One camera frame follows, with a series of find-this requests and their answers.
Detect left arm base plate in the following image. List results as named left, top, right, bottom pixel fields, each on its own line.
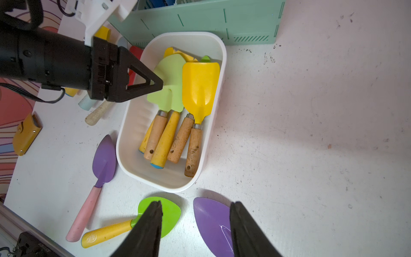
left=1, top=232, right=60, bottom=257

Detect purple trowel pink handle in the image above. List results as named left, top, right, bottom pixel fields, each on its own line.
left=193, top=197, right=234, bottom=257
left=66, top=134, right=117, bottom=242

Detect mint green file crate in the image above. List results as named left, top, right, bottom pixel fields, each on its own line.
left=108, top=0, right=285, bottom=47

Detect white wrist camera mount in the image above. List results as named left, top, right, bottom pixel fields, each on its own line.
left=74, top=0, right=138, bottom=47

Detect green scoop yellow handle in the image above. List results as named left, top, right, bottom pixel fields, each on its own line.
left=81, top=197, right=182, bottom=248

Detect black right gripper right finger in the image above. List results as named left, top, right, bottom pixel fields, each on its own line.
left=230, top=201, right=281, bottom=257

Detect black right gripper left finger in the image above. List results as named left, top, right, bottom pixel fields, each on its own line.
left=111, top=201, right=163, bottom=257

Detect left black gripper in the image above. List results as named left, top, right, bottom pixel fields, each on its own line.
left=87, top=37, right=163, bottom=103

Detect red shovel wooden handle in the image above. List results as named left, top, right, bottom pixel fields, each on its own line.
left=85, top=45, right=144, bottom=126

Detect yellow shovel wooden handle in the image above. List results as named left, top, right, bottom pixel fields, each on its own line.
left=183, top=62, right=220, bottom=177

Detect light green trowel wooden handle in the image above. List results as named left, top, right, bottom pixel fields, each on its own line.
left=144, top=54, right=186, bottom=160

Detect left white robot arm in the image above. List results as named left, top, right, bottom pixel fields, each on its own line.
left=1, top=1, right=163, bottom=102

